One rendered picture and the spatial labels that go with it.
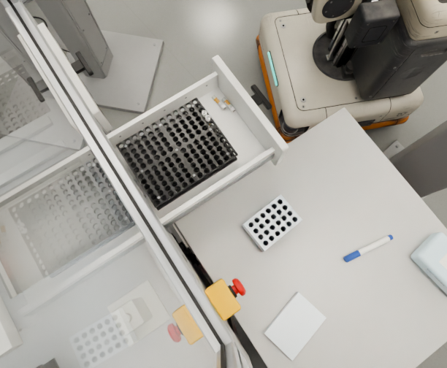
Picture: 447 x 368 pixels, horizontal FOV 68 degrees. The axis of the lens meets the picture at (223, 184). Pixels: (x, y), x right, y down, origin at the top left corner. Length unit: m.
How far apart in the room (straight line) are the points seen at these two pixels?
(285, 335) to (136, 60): 1.59
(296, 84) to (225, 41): 0.61
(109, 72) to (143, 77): 0.18
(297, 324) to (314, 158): 0.43
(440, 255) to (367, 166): 0.28
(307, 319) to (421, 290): 0.30
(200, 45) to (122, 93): 0.52
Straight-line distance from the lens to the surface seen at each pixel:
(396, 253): 0.97
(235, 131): 0.86
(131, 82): 1.93
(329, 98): 1.62
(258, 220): 0.86
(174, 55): 2.02
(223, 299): 0.71
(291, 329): 0.87
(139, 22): 2.19
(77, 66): 0.93
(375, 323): 0.95
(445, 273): 0.98
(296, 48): 1.72
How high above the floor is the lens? 1.62
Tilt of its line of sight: 75 degrees down
